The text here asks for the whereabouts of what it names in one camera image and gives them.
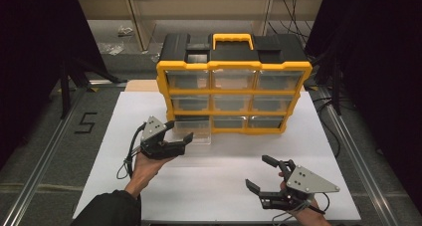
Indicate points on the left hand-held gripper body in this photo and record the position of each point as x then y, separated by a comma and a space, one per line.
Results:
153, 129

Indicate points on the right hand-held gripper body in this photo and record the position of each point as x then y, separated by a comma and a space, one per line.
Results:
308, 182

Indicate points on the clear plastic drawer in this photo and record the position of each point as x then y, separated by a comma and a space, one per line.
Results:
194, 133

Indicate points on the yellow black organizer cabinet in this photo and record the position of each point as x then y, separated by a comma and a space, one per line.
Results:
232, 56

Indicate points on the person's right hand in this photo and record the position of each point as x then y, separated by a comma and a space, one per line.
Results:
310, 217

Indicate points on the person's left hand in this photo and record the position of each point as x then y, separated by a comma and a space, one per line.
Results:
147, 168

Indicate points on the light wooden board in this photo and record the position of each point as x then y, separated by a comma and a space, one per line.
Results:
142, 86

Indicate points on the crumpled clear plastic bag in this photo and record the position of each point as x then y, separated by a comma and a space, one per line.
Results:
125, 30
111, 48

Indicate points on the black tripod stand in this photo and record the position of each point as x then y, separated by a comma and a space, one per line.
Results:
66, 86

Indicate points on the metal floor rail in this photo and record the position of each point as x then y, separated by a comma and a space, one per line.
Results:
361, 159
40, 166

